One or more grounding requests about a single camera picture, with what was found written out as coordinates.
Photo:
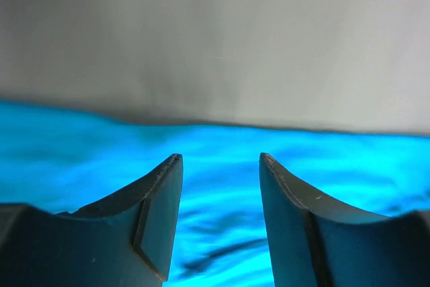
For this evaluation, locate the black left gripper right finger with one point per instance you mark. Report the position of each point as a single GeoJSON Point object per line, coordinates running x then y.
{"type": "Point", "coordinates": [317, 240]}

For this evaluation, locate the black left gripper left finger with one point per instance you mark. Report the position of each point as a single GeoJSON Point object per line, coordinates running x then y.
{"type": "Point", "coordinates": [123, 239]}

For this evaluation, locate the blue t-shirt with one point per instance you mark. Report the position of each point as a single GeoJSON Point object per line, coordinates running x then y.
{"type": "Point", "coordinates": [61, 160]}

